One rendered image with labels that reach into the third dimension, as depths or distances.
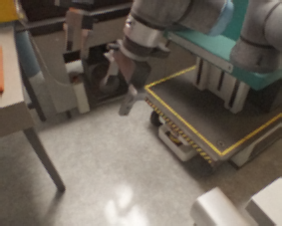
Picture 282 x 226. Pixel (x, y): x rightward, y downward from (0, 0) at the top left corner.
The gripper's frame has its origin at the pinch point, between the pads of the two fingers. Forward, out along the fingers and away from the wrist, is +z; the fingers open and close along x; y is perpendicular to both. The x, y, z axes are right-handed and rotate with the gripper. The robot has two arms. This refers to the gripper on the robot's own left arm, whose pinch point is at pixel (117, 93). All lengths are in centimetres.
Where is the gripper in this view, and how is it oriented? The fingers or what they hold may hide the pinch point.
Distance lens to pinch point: 62.4
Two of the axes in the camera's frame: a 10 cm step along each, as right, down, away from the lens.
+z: -3.8, 7.2, 5.8
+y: -8.4, 0.0, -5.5
